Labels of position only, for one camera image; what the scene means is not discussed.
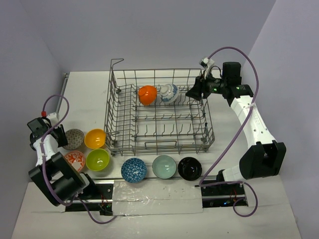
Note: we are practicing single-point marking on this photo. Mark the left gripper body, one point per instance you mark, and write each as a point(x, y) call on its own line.
point(58, 134)

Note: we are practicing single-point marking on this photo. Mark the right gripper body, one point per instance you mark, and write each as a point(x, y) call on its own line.
point(212, 85)

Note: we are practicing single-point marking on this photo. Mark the grey patterned bowl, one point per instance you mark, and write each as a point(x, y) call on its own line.
point(75, 138)

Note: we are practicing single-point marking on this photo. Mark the blue floral bowl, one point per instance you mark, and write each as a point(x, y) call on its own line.
point(169, 93)

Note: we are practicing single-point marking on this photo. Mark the orange bowl white inside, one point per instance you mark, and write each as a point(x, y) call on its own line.
point(147, 94)

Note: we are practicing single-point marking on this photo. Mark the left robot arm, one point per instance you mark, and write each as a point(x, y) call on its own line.
point(55, 177)

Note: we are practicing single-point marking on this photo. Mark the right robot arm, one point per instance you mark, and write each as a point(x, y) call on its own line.
point(265, 155)

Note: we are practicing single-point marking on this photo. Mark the orange white patterned bowl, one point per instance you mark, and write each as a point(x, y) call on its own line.
point(76, 159)

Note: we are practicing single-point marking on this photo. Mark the yellow-orange bowl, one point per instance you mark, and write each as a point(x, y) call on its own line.
point(95, 138)

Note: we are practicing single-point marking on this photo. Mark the lime green bowl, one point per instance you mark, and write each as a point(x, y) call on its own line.
point(97, 160)

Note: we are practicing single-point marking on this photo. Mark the blue triangle pattern bowl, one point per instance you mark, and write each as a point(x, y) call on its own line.
point(133, 170)

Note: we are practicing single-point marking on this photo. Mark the black glossy bowl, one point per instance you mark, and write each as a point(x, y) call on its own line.
point(189, 168)

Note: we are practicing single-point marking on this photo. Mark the light teal bowl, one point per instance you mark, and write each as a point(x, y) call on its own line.
point(164, 167)

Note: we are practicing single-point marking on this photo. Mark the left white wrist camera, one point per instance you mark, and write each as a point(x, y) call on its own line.
point(52, 118)

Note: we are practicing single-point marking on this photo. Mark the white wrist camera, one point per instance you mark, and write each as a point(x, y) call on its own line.
point(207, 64)
point(52, 118)

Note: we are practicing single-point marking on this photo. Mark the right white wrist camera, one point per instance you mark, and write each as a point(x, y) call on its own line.
point(207, 64)

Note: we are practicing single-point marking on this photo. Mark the grey wire dish rack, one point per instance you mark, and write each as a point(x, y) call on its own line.
point(132, 128)

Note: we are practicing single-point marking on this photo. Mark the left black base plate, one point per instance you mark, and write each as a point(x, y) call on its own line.
point(97, 198)

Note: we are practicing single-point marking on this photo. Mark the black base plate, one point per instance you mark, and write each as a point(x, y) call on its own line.
point(223, 195)
point(97, 198)

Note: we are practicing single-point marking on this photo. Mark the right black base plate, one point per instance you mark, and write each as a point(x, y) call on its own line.
point(223, 195)

